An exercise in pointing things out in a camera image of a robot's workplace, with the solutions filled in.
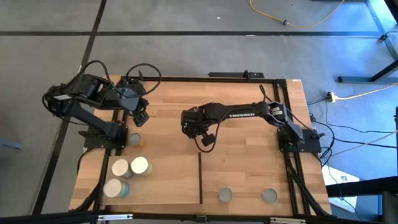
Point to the white cardboard sheet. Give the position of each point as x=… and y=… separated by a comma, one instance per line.
x=342, y=180

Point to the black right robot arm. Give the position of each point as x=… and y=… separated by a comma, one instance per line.
x=245, y=115

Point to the grey floor plate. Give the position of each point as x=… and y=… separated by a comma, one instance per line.
x=11, y=144

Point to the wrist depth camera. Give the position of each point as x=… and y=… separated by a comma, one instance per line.
x=141, y=119
x=207, y=140

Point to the black depth camera box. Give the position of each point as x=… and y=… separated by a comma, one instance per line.
x=201, y=219

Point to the tall tin can silver lid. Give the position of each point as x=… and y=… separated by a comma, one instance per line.
x=120, y=167

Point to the blue label tin can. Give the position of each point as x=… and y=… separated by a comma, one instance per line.
x=114, y=187
x=269, y=196

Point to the black metal stand legs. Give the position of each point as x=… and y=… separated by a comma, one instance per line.
x=367, y=79

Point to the pink patterned container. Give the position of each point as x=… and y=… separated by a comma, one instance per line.
x=224, y=195

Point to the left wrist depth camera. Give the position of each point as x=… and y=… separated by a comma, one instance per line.
x=141, y=119

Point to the colourful patterned box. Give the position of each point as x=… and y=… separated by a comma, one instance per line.
x=136, y=139

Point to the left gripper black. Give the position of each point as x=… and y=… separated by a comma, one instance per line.
x=128, y=99

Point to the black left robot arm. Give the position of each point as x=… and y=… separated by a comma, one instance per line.
x=93, y=121

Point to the black metal beam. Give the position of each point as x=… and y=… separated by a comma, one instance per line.
x=357, y=186

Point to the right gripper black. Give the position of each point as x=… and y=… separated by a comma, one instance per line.
x=192, y=121

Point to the silver bracket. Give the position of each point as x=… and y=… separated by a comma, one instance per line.
x=287, y=221
x=115, y=217

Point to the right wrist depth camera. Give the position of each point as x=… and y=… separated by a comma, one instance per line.
x=207, y=140

